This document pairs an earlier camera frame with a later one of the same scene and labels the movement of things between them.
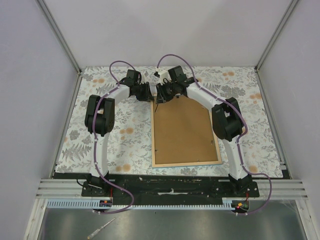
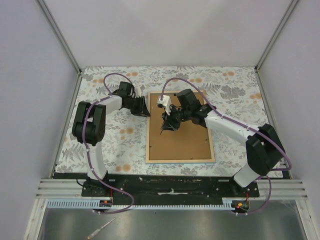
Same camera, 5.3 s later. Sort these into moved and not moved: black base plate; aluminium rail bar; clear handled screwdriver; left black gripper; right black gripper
Moved: right black gripper; left black gripper
Not moved: black base plate; aluminium rail bar; clear handled screwdriver
